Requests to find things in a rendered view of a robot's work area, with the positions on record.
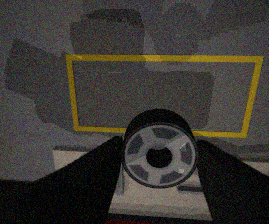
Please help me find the yellow rectangular outline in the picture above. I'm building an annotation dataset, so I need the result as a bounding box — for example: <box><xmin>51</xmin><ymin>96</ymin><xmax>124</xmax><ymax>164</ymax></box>
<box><xmin>65</xmin><ymin>54</ymin><xmax>264</xmax><ymax>138</ymax></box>

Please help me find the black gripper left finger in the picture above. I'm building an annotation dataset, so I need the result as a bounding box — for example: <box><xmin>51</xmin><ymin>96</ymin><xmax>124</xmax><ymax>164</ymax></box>
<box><xmin>0</xmin><ymin>136</ymin><xmax>123</xmax><ymax>224</ymax></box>

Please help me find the black tyre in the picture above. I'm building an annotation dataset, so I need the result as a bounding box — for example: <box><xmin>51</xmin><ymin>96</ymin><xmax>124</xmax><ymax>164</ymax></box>
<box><xmin>121</xmin><ymin>109</ymin><xmax>199</xmax><ymax>189</ymax></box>

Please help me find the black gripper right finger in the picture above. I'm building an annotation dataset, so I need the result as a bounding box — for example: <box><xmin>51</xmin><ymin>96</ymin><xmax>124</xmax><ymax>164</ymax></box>
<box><xmin>197</xmin><ymin>140</ymin><xmax>269</xmax><ymax>224</ymax></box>

